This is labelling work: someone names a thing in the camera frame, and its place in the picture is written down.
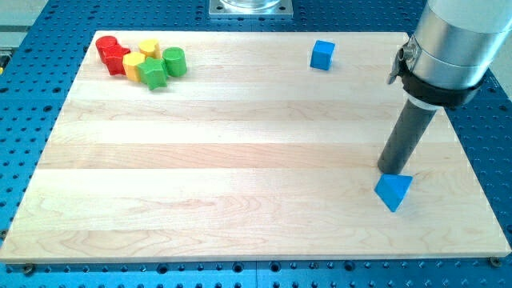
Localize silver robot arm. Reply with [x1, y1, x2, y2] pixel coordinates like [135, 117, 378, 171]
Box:
[388, 0, 511, 110]

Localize blue wooden cube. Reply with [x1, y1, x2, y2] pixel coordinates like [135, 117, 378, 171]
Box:
[310, 40, 335, 70]

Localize light wooden board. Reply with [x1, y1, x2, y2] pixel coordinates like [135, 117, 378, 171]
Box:
[1, 31, 510, 264]

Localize green wooden cylinder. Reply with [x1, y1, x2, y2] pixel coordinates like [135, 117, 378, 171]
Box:
[162, 47, 187, 78]

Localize green wooden star block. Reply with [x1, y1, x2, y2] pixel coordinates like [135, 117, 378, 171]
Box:
[137, 57, 167, 90]

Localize blue wooden triangular prism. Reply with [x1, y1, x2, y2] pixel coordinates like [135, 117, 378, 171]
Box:
[374, 174, 413, 212]

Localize yellow wooden heart block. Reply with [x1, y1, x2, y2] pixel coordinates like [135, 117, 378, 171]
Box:
[138, 38, 162, 58]

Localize yellow wooden hexagon block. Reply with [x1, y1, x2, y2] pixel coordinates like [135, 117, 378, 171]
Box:
[122, 52, 146, 82]

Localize red wooden star block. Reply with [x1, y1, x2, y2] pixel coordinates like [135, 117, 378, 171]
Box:
[103, 45, 130, 75]

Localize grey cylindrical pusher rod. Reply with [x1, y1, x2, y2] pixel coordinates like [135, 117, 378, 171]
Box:
[378, 100, 436, 174]

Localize red wooden cylinder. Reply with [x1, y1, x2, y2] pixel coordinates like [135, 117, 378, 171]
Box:
[95, 35, 118, 63]

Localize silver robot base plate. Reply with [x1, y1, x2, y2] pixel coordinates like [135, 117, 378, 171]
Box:
[208, 0, 294, 18]

